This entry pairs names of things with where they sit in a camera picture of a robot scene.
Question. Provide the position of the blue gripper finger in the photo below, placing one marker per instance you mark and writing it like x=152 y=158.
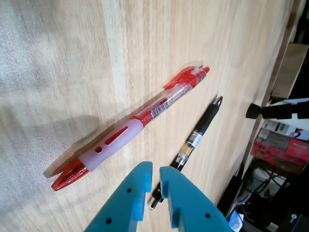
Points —
x=120 y=207
x=193 y=207

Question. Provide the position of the red retractable gel pen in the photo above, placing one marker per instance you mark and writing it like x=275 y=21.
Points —
x=125 y=135

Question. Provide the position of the black pen with silver clip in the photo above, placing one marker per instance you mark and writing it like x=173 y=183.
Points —
x=205 y=123

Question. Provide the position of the red cardboard box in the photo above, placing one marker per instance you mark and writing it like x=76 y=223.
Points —
x=285 y=154

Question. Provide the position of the white printed box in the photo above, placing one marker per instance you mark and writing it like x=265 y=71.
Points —
x=277 y=126

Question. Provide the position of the wooden shelf board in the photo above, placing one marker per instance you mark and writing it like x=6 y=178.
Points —
x=289 y=70

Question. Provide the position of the black camera tripod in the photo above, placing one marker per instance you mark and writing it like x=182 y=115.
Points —
x=277 y=111

